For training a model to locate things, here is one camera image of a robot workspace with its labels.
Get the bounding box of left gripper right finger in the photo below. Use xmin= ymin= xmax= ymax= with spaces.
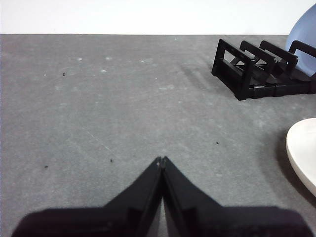
xmin=160 ymin=156 xmax=313 ymax=237

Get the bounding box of black plate rack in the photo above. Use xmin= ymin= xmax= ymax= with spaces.
xmin=211 ymin=38 xmax=316 ymax=101

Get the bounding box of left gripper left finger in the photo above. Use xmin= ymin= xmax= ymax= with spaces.
xmin=11 ymin=156 xmax=163 ymax=237

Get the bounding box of blue plate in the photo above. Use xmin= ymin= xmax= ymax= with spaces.
xmin=284 ymin=4 xmax=316 ymax=79

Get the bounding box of cream yellow plate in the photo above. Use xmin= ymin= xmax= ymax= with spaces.
xmin=285 ymin=118 xmax=316 ymax=198

